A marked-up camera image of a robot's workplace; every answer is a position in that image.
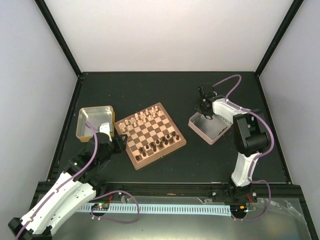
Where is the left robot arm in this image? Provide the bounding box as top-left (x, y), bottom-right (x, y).
top-left (8, 133), bottom-right (128, 240)

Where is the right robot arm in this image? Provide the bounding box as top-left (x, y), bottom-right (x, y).
top-left (188, 96), bottom-right (275, 202)

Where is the wooden chess board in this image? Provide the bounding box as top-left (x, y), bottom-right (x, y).
top-left (114, 102), bottom-right (187, 170)

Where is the white chess pieces row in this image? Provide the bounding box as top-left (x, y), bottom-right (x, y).
top-left (115, 105), bottom-right (163, 133)

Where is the small circuit board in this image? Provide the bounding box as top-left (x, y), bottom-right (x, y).
top-left (91, 202), bottom-right (110, 211)

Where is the pink-rimmed metal tin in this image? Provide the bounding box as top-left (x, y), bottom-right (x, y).
top-left (188, 112), bottom-right (232, 145)

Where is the yellow-rimmed metal tin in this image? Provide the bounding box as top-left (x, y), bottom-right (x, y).
top-left (75, 105), bottom-right (115, 143)

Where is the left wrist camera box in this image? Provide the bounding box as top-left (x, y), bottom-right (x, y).
top-left (98, 122), bottom-right (114, 139)

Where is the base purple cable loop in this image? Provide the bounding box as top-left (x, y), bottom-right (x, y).
top-left (90, 190), bottom-right (140, 223)

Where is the light blue cable duct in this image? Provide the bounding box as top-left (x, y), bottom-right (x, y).
top-left (77, 203), bottom-right (231, 217)

